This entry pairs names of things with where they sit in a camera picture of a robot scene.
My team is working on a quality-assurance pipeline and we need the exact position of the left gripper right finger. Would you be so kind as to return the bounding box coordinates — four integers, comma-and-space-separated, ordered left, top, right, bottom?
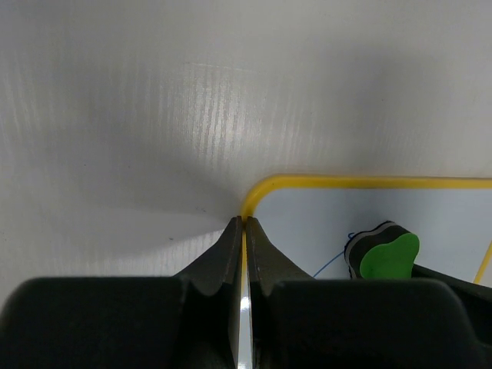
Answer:
245, 218, 491, 368

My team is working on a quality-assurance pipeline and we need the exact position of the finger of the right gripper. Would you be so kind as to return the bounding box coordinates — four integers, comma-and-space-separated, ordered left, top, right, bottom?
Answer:
412, 264, 491, 304

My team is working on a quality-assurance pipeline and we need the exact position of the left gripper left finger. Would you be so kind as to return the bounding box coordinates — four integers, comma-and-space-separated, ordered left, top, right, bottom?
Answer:
1, 217, 243, 368

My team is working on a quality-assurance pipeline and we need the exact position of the green whiteboard eraser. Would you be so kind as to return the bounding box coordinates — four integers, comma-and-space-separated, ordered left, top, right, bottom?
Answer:
344, 221, 420, 280

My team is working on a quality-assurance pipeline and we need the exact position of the yellow-framed small whiteboard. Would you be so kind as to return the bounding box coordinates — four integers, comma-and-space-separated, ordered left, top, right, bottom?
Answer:
236, 174, 492, 369

